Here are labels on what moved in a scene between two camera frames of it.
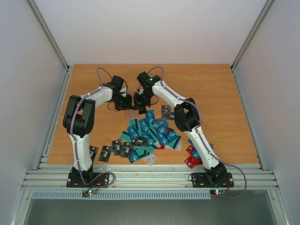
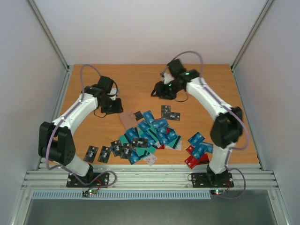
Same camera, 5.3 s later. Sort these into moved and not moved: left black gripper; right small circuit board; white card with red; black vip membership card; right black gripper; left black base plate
Moved: right black gripper; left black gripper
Not moved: white card with red; black vip membership card; right small circuit board; left black base plate
